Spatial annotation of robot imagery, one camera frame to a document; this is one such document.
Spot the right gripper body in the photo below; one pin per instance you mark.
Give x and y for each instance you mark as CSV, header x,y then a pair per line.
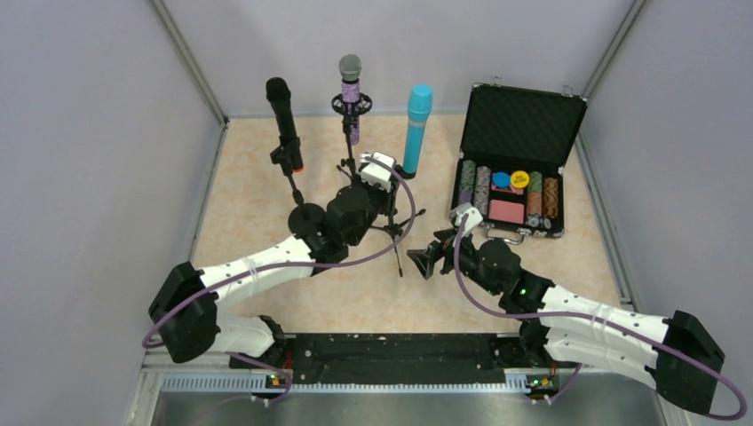
x,y
446,255

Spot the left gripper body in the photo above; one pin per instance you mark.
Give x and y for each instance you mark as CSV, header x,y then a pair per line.
x,y
390,196

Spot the black tripod stand with clip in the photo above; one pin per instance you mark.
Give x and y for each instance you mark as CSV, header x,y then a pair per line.
x,y
395,230

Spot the black tripod shock-mount stand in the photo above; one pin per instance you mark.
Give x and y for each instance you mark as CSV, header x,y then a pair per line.
x,y
347,164

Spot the black round-base mic stand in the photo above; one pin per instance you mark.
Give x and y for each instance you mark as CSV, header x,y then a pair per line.
x,y
297,200

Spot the teal toy microphone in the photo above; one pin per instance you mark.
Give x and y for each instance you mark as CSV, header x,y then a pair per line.
x,y
419,108

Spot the purple glitter microphone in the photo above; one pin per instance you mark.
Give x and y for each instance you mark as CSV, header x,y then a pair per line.
x,y
349,67

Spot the black microphone orange end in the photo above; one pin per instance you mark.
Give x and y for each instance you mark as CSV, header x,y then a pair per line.
x,y
285,123

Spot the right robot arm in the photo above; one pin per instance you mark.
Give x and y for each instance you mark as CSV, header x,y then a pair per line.
x,y
675,356

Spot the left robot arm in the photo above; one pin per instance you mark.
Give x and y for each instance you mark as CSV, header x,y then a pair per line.
x,y
190,310

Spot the red playing card deck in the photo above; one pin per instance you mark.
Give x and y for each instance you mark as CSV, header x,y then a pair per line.
x,y
506,211

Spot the blue orange poker chip stack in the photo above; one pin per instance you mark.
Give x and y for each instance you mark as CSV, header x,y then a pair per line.
x,y
480,197

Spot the blue dealer chip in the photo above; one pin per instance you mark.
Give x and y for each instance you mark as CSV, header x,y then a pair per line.
x,y
501,180

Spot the purple poker chip stack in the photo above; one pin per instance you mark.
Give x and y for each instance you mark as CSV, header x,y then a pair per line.
x,y
466,182

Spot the yellow dealer chip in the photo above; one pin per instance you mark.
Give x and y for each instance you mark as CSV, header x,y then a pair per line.
x,y
519,179

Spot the green poker chip stack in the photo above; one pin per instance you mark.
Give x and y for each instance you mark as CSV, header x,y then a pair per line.
x,y
534,202

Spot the brown poker chip stack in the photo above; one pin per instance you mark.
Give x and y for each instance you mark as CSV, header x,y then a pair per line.
x,y
551,198

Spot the black poker chip case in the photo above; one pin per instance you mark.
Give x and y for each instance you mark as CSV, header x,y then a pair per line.
x,y
508,129

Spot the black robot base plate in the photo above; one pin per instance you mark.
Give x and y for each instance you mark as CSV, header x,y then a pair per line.
x,y
399,359

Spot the white cable duct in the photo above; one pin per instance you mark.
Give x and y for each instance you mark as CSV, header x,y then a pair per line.
x,y
264,381

